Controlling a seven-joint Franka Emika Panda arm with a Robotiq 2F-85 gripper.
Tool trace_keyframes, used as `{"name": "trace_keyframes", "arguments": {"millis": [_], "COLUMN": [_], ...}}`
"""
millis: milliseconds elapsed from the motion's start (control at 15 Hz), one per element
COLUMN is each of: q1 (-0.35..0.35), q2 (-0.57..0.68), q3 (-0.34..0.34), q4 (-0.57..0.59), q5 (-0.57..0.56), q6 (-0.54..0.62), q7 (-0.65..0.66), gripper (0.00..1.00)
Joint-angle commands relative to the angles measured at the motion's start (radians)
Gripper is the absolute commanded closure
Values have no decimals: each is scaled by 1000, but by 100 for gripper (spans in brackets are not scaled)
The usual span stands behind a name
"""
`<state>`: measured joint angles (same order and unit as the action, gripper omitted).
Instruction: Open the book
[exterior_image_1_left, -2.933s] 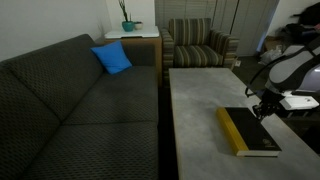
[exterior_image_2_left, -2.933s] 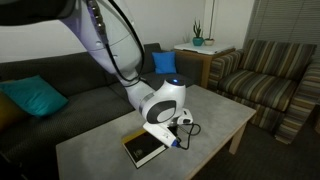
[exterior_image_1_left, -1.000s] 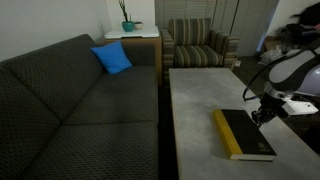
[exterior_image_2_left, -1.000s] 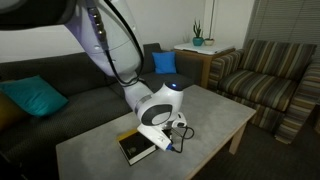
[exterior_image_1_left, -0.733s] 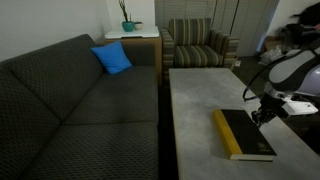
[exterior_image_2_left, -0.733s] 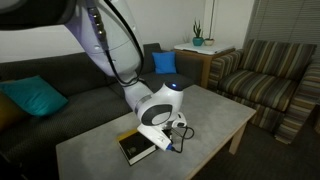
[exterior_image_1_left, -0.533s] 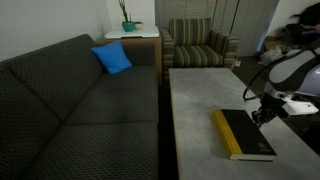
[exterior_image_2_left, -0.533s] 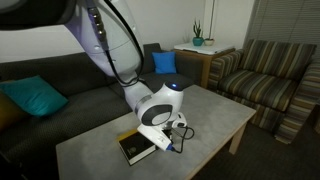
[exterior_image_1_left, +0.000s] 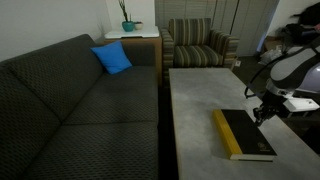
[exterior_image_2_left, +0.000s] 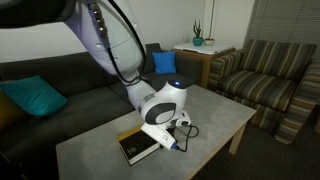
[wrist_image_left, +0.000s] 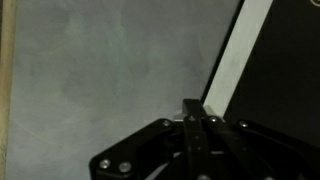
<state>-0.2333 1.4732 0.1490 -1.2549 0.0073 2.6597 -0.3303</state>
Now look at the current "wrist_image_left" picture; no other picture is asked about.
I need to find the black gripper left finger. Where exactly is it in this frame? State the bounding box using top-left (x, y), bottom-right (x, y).
top-left (89, 98), bottom-right (198, 180)

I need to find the grey top wooden coffee table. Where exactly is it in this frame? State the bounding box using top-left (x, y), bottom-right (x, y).
top-left (0, 0), bottom-right (248, 180)

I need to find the black book with yellow spine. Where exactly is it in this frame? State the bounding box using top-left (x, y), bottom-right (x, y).
top-left (199, 0), bottom-right (320, 148)

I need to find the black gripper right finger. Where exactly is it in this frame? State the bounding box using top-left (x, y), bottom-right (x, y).
top-left (193, 98), bottom-right (320, 180)

